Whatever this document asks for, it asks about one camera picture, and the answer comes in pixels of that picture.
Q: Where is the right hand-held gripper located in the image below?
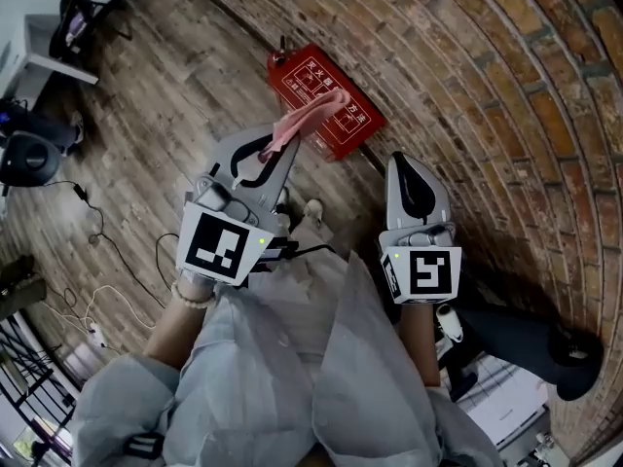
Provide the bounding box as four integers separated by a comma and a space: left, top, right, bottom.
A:
378, 151, 463, 306

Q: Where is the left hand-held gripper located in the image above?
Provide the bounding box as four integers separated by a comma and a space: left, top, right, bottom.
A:
174, 124, 302, 288

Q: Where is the pink cloth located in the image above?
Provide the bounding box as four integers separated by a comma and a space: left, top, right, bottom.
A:
257, 88, 351, 164

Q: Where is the red fire extinguisher box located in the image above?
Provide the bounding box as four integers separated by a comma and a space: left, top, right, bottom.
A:
266, 41, 388, 162

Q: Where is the person's right forearm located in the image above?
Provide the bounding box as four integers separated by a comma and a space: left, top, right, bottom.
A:
398, 302, 442, 388

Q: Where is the person's left forearm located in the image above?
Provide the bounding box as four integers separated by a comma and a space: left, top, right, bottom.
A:
143, 279, 218, 372

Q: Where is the person's right white shoe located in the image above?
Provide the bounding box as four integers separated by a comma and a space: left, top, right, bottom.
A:
304, 198, 326, 228

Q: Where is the black flat device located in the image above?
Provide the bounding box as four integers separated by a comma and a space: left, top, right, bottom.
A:
262, 240, 299, 263

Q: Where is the black stand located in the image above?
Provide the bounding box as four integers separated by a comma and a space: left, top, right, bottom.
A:
445, 342, 481, 403

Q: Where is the light grey shirt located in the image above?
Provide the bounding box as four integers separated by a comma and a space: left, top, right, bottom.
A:
70, 250, 502, 467

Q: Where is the black round seat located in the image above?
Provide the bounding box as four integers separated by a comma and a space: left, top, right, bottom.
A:
0, 131, 62, 187

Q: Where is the white checked box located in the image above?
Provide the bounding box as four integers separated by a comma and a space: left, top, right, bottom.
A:
457, 352, 549, 449

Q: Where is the black chair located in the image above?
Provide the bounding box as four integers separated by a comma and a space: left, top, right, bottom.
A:
48, 0, 132, 62

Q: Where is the white desk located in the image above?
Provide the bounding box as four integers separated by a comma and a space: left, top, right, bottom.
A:
0, 15, 98, 111

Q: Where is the black metal railing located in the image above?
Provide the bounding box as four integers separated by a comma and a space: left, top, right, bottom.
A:
0, 316, 79, 456

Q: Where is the grey wrist strap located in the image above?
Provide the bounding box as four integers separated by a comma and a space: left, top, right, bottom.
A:
178, 269, 220, 294

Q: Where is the small white camera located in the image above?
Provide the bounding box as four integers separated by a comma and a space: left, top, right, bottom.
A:
434, 303, 464, 344

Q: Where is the black looped cable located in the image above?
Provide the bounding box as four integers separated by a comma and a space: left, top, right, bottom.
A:
155, 233, 181, 305

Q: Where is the white bead bracelet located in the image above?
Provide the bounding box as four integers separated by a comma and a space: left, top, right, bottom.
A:
169, 279, 218, 309

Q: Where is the black power adapter cable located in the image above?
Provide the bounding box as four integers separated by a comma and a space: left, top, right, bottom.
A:
43, 180, 169, 310

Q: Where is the white cable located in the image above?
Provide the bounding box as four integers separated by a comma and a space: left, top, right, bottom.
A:
48, 283, 157, 331

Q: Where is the black strap buckle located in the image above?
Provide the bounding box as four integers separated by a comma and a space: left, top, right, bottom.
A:
124, 433, 165, 459

